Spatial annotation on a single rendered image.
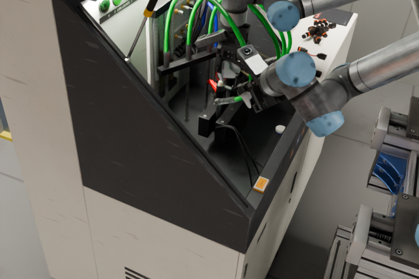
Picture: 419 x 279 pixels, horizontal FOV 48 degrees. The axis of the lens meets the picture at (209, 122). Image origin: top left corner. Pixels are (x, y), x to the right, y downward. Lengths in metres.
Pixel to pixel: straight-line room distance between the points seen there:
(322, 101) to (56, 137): 0.86
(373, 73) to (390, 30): 2.67
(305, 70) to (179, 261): 0.86
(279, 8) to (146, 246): 0.90
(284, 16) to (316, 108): 0.29
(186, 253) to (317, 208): 1.26
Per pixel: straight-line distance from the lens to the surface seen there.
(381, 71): 1.05
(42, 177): 1.74
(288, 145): 1.53
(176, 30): 1.76
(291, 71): 0.98
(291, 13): 1.20
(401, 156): 1.69
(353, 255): 1.30
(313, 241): 2.52
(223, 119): 1.55
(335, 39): 2.13
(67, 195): 1.71
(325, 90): 1.05
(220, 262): 1.50
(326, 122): 1.02
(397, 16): 3.68
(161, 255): 1.64
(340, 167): 2.95
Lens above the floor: 1.94
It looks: 39 degrees down
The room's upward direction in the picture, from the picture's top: 4 degrees clockwise
